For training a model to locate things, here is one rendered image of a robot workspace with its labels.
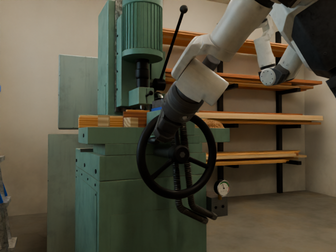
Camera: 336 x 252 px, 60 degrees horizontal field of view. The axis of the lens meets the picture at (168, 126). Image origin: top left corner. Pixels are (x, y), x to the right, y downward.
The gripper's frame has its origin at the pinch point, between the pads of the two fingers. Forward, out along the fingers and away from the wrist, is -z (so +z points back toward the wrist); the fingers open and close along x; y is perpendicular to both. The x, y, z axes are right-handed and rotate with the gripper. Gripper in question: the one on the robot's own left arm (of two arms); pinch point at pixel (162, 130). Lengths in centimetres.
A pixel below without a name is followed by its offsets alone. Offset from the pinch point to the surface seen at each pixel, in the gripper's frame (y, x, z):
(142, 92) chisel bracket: 8.3, 32.1, -23.8
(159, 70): 5, 61, -35
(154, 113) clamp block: 1.8, 17.0, -14.9
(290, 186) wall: -261, 198, -252
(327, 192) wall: -295, 189, -217
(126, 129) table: 8.6, 10.4, -21.6
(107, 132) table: 14.3, 6.3, -22.1
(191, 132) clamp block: -13.1, 15.3, -14.0
